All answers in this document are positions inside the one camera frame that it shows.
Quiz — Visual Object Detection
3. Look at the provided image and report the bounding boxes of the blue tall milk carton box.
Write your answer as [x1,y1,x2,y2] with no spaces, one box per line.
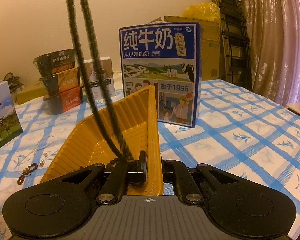
[119,22,202,127]

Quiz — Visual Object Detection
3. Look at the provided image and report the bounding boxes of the black folding ladder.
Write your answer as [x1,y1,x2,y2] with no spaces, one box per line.
[213,0,252,90]

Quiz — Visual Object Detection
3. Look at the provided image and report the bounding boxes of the yellow plastic bag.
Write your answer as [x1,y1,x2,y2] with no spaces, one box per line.
[183,2,221,23]

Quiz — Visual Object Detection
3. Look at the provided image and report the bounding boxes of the blue checked tablecloth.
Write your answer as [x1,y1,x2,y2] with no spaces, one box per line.
[0,80,300,239]

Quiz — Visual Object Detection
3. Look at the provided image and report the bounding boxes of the small white product box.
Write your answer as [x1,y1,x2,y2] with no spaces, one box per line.
[84,56,115,100]

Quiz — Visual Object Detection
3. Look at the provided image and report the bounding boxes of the dark wooden bead necklace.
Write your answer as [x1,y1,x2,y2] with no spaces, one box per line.
[65,0,134,170]

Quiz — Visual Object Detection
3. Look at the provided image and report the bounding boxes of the middle orange noodle bowl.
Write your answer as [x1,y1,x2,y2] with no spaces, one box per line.
[40,68,80,96]

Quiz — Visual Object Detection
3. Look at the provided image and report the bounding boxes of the flat cardboard box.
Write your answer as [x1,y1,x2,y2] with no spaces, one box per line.
[13,80,47,105]

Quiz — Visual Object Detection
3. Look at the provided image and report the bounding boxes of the top black noodle bowl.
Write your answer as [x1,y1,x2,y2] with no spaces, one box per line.
[33,49,76,77]

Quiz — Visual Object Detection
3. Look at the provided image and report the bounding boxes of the orange plastic tray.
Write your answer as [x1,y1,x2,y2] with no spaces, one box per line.
[39,84,165,196]

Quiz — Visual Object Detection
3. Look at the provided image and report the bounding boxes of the pink patterned curtain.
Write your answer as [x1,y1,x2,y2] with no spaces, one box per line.
[241,0,300,106]

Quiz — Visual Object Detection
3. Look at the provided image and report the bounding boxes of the amber bead bracelet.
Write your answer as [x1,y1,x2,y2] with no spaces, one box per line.
[16,162,39,186]

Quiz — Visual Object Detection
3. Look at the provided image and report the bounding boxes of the brown cardboard box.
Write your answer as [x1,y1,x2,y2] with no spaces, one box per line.
[150,16,220,81]

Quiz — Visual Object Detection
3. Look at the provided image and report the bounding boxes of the white pearl necklace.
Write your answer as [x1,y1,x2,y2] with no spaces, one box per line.
[17,134,56,173]

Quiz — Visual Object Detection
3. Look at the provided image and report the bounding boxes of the small pearl earrings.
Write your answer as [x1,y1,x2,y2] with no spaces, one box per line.
[39,152,48,167]

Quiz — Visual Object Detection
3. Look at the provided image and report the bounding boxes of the bottom red noodle bowl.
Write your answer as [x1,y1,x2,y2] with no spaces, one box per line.
[43,86,83,115]

